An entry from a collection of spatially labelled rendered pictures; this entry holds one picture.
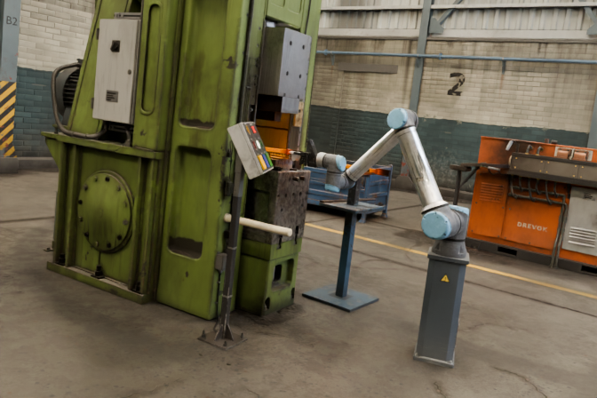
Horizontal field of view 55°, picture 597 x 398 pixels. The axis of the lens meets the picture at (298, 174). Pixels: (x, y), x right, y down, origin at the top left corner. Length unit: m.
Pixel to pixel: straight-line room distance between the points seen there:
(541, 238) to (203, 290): 4.07
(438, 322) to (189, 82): 2.01
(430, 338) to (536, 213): 3.44
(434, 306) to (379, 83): 8.94
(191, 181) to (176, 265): 0.52
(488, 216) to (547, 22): 5.17
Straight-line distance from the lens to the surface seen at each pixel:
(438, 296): 3.27
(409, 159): 3.11
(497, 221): 6.67
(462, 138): 11.08
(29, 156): 9.36
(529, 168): 6.40
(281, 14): 3.67
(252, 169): 2.87
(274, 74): 3.45
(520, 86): 10.84
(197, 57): 3.56
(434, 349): 3.37
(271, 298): 3.66
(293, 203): 3.62
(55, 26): 9.46
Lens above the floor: 1.28
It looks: 6 degrees down
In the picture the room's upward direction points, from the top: 7 degrees clockwise
